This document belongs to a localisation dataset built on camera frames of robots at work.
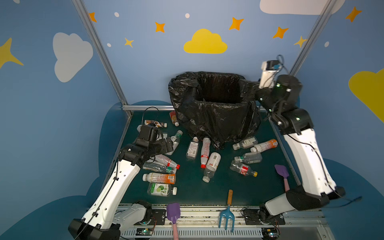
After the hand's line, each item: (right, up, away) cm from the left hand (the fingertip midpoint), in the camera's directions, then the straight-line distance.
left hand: (166, 144), depth 74 cm
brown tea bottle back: (-1, +15, +37) cm, 40 cm away
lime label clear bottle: (-4, -25, +6) cm, 27 cm away
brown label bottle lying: (-15, +11, +36) cm, 40 cm away
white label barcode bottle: (+25, -12, +14) cm, 31 cm away
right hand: (+36, +29, -13) cm, 48 cm away
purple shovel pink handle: (+3, -36, +1) cm, 36 cm away
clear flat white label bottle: (+13, -5, +23) cm, 27 cm away
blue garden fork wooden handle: (+31, -35, +1) cm, 47 cm away
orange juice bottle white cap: (-2, -20, +8) cm, 22 cm away
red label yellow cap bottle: (+43, -16, +13) cm, 47 cm away
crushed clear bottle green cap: (-7, -15, +12) cm, 21 cm away
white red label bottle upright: (+21, -7, +21) cm, 30 cm away
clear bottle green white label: (+49, -2, +24) cm, 54 cm away
